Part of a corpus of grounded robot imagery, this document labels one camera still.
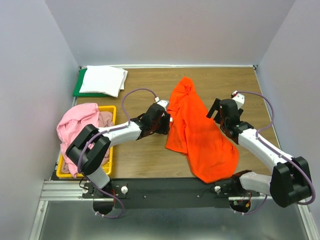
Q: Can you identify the orange t-shirt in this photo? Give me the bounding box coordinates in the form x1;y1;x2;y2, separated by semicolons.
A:
165;77;239;184

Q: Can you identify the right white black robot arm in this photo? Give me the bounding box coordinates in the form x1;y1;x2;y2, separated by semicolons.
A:
207;94;316;208

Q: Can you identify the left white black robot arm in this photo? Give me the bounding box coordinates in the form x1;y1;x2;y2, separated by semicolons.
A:
66;100;171;198

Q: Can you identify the mauve crumpled t-shirt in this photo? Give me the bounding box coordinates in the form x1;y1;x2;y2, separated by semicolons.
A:
98;111;114;128

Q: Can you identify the white folded t-shirt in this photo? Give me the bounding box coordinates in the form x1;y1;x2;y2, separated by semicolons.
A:
79;65;128;98

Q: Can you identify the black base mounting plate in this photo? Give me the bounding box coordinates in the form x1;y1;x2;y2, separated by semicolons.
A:
82;177;259;214

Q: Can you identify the pink crumpled t-shirt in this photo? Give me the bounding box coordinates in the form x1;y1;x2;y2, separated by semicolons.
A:
56;103;100;178

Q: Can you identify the green folded t-shirt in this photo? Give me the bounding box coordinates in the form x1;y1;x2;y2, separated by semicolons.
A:
72;68;109;98

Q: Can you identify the yellow plastic bin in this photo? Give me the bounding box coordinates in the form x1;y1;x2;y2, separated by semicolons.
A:
56;105;117;179

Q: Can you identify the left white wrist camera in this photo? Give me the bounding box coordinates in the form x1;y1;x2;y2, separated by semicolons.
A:
154;96;169;111

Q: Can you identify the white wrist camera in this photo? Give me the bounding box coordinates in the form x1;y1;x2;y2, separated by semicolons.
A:
231;91;245;110
154;96;169;111

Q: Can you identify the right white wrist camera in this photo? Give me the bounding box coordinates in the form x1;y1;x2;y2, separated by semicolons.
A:
231;91;245;110

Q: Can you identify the aluminium frame rail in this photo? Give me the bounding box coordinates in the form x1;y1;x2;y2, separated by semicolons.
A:
30;181;318;240

